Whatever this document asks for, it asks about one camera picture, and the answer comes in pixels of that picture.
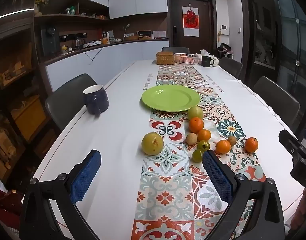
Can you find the black mug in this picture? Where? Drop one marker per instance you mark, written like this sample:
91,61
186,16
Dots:
206,61

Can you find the pink plastic basket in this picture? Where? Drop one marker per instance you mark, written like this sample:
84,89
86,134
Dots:
186,59

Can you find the patterned table runner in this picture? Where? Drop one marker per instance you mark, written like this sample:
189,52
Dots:
168,192

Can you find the red and white wall poster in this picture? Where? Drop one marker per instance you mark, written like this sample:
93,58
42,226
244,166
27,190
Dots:
190,21

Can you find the orange with stem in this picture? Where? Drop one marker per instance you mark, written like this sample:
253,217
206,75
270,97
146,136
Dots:
251,145

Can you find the dark brown door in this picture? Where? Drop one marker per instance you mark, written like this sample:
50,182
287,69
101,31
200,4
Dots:
205,17

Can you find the small green persimmon with calyx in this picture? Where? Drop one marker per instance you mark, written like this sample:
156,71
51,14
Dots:
203,146

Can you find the woven wicker basket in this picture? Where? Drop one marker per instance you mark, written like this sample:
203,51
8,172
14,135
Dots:
165,58

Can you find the electric kettle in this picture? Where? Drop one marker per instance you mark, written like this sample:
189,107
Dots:
79,43

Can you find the navy blue mug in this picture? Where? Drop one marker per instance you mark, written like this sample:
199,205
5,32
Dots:
95,100

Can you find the dark storage shelf unit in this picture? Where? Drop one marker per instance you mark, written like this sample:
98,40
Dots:
15,92

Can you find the metal faucet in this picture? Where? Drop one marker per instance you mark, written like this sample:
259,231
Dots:
268,55

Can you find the grey chair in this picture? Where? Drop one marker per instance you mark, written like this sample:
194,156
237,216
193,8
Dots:
68,97
231,66
175,50
275,97

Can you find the white tissue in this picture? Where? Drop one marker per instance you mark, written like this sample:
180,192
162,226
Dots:
204,52

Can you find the person's right forearm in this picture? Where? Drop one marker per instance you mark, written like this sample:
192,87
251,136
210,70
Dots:
304,210

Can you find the white crumpled cloth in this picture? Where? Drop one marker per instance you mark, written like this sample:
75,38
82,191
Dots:
215,60

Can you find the brown longan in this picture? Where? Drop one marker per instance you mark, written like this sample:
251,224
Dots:
232,140
191,139

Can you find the black water dispenser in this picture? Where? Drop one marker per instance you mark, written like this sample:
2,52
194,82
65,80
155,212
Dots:
50,41

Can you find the flower bouquet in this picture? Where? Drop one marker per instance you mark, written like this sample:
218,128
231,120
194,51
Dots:
41,1

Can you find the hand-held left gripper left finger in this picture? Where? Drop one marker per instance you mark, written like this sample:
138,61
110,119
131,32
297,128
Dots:
85,177

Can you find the orange jar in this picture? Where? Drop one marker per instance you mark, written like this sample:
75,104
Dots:
104,41

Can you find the glass sliding door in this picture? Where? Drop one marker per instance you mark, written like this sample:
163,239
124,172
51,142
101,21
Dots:
293,55

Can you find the black box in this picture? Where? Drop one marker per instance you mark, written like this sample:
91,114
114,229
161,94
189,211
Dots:
144,33

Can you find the large green round fruit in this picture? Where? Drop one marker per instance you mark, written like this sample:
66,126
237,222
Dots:
195,112

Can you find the white lower counter cabinet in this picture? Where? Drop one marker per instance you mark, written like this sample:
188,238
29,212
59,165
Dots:
123,55

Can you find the pile of dark clothes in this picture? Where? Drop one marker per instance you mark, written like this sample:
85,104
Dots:
224,48

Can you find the small green fruit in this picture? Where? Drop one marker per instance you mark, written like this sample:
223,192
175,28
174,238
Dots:
197,156

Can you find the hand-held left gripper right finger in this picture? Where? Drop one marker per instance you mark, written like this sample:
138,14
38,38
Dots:
216,175

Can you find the green plate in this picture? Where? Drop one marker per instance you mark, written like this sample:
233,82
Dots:
168,98

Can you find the white intercom panel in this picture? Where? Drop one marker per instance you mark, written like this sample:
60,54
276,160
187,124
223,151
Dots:
224,29

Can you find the large yellow scarred fruit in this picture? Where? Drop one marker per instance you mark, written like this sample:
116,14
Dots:
149,146

